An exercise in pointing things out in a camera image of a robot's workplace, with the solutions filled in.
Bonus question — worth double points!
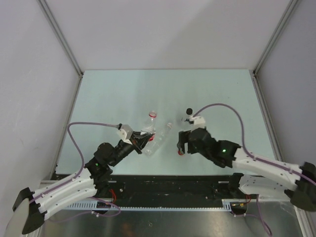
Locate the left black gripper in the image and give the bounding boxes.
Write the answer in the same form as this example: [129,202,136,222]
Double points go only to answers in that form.
[109,130,153,166]

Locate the small clear blue-label bottle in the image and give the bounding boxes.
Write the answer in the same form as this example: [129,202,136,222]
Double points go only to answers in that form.
[180,112,191,130]

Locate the large clear unlabeled bottle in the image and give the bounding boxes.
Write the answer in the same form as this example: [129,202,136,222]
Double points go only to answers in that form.
[143,123,172,157]

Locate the clear red-label bottle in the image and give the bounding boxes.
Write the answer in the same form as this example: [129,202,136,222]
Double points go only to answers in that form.
[141,111,157,142]

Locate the black bottle cap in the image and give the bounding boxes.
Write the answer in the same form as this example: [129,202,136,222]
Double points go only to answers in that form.
[186,108,193,115]

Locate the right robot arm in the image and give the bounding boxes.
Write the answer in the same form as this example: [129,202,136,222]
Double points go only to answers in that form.
[177,128,316,212]

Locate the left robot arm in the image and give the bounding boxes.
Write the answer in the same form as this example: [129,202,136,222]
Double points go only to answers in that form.
[7,127,155,237]

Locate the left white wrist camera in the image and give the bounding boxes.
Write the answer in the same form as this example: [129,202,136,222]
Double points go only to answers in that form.
[117,124,133,144]

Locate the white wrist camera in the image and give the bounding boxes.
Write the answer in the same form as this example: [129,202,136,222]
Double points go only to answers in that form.
[117,124,133,144]
[185,116,206,131]

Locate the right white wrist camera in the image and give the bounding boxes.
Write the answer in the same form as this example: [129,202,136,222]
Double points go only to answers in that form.
[185,116,206,131]

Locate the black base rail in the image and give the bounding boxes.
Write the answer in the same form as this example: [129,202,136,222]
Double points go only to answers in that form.
[96,175,246,209]

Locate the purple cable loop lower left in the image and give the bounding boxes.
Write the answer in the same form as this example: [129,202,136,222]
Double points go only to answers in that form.
[46,195,121,223]

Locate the purple cable loop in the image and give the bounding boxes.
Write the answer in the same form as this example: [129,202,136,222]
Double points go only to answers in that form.
[237,195,274,235]
[46,195,121,223]

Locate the grey slotted cable duct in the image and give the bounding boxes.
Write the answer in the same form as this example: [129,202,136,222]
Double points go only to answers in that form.
[66,199,237,212]

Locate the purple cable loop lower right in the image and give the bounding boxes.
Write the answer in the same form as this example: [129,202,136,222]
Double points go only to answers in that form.
[237,195,274,235]

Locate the left aluminium frame post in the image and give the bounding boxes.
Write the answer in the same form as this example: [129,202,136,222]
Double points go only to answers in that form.
[37,0,83,78]

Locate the aluminium frame post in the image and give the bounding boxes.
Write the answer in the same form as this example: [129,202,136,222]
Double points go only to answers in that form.
[252,0,302,75]
[37,0,83,78]

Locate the right aluminium frame post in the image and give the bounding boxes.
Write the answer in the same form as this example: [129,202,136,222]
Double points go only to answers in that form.
[252,0,302,75]

